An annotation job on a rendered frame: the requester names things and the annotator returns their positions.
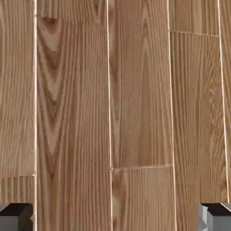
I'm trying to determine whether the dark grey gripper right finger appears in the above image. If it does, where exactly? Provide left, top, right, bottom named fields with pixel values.
left=198, top=202, right=231, bottom=231

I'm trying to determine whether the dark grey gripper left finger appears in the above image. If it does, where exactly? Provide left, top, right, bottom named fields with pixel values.
left=0, top=202, right=34, bottom=231

